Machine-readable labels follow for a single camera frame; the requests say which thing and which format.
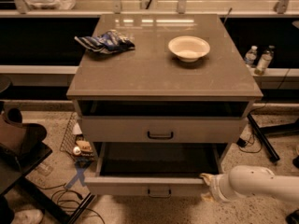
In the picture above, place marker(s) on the brown chair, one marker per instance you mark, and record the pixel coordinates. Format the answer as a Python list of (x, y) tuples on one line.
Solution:
[(18, 139)]

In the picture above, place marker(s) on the black stand leg left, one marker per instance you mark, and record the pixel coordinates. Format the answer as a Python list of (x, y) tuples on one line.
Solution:
[(80, 209)]

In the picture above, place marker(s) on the grey top drawer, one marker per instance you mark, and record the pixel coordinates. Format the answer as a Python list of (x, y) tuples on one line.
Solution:
[(161, 129)]

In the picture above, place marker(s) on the black stand leg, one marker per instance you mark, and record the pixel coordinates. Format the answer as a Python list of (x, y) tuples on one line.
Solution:
[(272, 155), (80, 209)]

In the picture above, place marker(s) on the wire mesh basket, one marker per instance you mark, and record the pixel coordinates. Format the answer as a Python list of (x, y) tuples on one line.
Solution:
[(70, 142)]

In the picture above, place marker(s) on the black stand leg right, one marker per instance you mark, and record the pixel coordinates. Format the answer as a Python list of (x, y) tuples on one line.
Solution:
[(272, 155)]

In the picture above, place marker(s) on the blue tape cross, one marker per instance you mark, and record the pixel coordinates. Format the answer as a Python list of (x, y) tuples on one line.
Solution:
[(78, 177)]

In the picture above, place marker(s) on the clear water bottle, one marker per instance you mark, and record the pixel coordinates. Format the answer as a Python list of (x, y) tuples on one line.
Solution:
[(251, 56)]

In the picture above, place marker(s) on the grey drawer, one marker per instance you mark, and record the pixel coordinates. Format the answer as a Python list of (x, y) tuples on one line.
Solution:
[(161, 129), (156, 170)]

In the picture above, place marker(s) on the grey drawer cabinet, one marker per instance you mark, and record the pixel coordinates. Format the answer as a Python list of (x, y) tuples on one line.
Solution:
[(150, 81)]

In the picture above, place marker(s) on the white sneaker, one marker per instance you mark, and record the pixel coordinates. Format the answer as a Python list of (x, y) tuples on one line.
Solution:
[(33, 216)]

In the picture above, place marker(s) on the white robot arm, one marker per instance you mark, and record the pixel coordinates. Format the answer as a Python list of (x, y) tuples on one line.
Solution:
[(245, 181)]

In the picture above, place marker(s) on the white paper bowl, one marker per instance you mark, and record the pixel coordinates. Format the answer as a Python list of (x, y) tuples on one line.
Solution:
[(189, 49)]

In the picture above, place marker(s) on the blue chip bag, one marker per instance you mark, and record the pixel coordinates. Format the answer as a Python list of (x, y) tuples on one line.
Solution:
[(109, 42)]

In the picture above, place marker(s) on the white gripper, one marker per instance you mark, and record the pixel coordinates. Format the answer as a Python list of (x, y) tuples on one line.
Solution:
[(217, 186)]

